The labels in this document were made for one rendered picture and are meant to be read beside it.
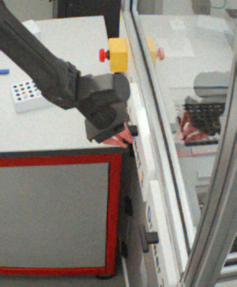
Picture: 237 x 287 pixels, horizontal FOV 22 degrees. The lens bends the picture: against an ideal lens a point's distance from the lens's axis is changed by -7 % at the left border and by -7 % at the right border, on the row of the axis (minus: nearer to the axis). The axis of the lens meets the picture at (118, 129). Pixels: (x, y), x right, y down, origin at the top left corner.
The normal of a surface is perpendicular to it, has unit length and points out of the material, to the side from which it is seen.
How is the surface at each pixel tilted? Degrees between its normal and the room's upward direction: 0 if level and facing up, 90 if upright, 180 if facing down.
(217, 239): 90
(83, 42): 0
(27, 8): 0
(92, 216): 90
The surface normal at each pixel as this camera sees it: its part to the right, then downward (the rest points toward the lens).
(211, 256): 0.12, 0.69
